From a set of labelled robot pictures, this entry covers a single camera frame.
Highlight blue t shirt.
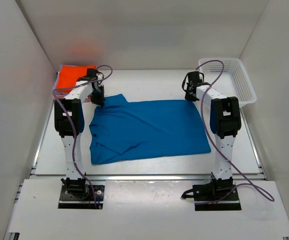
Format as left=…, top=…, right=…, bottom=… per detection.
left=89, top=94, right=211, bottom=165

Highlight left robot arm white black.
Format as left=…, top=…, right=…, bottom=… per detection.
left=52, top=65, right=105, bottom=202

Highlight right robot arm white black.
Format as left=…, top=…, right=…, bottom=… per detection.
left=181, top=71, right=242, bottom=202

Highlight folded orange t shirt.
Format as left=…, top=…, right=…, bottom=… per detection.
left=67, top=65, right=96, bottom=87

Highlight white plastic basket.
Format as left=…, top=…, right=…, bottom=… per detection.
left=198, top=57, right=257, bottom=108

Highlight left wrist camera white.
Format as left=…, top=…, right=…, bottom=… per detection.
left=97, top=71, right=105, bottom=85

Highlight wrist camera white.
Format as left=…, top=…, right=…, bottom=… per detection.
left=199, top=72, right=205, bottom=82
left=97, top=71, right=105, bottom=85

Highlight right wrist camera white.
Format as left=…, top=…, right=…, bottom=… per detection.
left=199, top=72, right=205, bottom=82

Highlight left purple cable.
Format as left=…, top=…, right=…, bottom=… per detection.
left=52, top=64, right=114, bottom=210

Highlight purple cable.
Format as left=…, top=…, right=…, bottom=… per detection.
left=194, top=59, right=276, bottom=207
left=52, top=64, right=114, bottom=210

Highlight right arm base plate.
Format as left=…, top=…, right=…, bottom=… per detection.
left=180, top=182, right=242, bottom=212

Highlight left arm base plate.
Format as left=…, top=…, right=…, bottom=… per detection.
left=58, top=184, right=105, bottom=210

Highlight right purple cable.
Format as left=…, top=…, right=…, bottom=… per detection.
left=194, top=59, right=276, bottom=207

